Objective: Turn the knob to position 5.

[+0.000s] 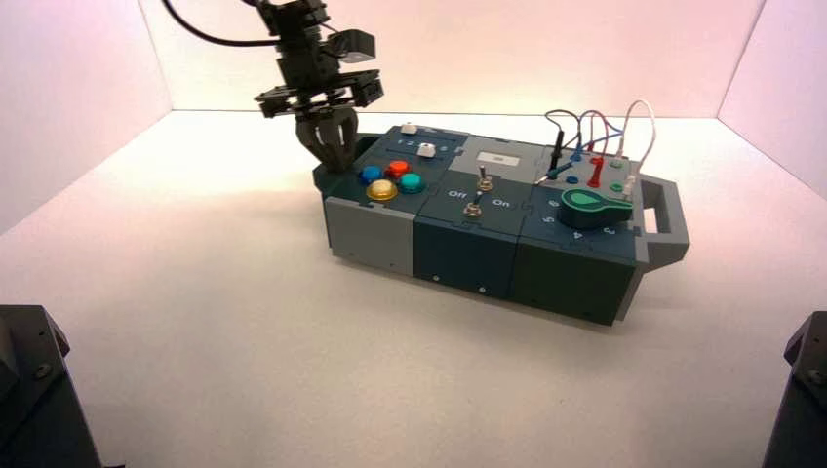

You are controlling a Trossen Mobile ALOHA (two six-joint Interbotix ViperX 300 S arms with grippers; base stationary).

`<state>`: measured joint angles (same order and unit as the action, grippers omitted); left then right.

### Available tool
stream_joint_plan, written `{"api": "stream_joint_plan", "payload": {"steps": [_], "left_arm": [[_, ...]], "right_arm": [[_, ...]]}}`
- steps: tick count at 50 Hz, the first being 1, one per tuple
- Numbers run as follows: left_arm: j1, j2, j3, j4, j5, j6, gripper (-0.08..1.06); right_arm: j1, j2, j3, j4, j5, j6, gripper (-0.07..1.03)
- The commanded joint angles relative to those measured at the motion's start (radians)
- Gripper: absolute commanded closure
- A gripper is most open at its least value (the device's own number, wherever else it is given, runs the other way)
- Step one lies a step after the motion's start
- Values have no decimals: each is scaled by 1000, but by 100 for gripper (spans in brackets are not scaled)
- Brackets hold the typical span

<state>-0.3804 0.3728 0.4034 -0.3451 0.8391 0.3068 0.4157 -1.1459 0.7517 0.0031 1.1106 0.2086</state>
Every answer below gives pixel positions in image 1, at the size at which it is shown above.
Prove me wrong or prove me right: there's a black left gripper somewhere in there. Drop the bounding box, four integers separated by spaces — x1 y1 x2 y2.
254 59 385 174

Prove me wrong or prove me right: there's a dark teal grey control box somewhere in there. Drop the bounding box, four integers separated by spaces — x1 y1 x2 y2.
312 124 691 328

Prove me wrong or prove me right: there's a green rotary knob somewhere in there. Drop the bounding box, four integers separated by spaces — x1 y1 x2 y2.
559 187 635 230

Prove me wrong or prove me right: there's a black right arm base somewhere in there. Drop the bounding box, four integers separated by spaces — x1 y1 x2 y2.
762 311 827 468

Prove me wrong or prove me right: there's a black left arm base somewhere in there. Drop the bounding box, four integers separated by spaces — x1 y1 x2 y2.
0 304 104 468

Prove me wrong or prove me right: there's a yellow push button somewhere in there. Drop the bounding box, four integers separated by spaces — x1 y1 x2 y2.
365 179 399 202

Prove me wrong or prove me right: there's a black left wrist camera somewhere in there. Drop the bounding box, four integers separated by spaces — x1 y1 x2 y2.
326 28 377 64

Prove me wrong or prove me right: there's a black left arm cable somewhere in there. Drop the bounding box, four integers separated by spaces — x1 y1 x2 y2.
161 0 286 49

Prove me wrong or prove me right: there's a black plug cable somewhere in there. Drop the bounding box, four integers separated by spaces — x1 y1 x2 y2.
533 108 583 186

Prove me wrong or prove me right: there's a blue plug cable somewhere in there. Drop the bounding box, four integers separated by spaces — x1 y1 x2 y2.
547 110 625 185

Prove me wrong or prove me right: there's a red plug cable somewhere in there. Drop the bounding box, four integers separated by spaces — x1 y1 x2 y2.
586 110 611 189

